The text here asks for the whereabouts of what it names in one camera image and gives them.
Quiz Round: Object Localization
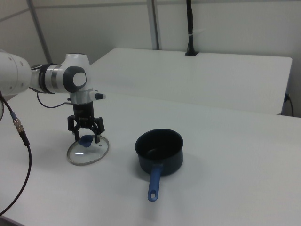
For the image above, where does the black cable with blue plug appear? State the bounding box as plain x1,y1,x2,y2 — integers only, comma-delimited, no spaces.
283,93,295,116

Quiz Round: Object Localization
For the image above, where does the slanted grey partition post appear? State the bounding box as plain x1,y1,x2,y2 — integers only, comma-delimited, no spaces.
27,0,53,65

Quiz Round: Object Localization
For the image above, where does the dark saucepan with blue handle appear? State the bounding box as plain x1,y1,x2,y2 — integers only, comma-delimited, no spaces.
135,128,184,202

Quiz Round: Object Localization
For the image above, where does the glass lid with blue knob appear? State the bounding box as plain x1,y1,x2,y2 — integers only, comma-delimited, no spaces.
66,134,111,166

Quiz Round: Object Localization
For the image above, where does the thick black cable with metal connector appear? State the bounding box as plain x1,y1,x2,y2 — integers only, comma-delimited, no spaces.
0,91,33,216

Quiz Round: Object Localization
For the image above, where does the black pole with base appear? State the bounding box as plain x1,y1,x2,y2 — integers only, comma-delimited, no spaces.
184,0,199,57

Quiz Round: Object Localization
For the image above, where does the vertical grey partition post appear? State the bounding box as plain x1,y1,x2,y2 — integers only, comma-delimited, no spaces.
147,0,163,51

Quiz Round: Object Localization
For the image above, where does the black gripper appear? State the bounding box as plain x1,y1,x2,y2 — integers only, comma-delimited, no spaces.
67,102,105,144

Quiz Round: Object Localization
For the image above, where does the thin dark cable on arm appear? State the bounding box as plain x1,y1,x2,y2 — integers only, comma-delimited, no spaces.
36,92,73,109

